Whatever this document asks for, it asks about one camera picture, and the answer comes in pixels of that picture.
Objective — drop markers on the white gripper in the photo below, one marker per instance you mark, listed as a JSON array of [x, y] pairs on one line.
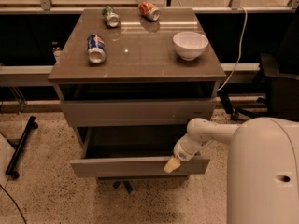
[[180, 152]]

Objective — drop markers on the grey drawer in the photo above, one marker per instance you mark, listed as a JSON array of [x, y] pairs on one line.
[[135, 112], [125, 152]]

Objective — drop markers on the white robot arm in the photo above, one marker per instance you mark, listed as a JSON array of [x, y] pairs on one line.
[[262, 166]]

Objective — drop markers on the grey top drawer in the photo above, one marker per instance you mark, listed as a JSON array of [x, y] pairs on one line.
[[135, 112]]

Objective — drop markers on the grey drawer cabinet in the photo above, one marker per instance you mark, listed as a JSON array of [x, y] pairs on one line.
[[140, 63]]

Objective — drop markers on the white bowl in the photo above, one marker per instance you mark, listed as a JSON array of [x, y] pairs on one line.
[[189, 45]]

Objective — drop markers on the blue pepsi can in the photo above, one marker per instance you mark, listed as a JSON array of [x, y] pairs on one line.
[[96, 49]]

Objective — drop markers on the black office chair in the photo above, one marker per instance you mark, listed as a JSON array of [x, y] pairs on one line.
[[280, 73]]

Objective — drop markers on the black wheeled stand leg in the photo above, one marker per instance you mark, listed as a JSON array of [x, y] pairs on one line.
[[20, 143]]

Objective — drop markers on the red orange soda can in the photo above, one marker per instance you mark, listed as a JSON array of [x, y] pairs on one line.
[[149, 10]]

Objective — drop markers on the green soda can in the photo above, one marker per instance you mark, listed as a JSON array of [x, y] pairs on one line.
[[110, 16]]

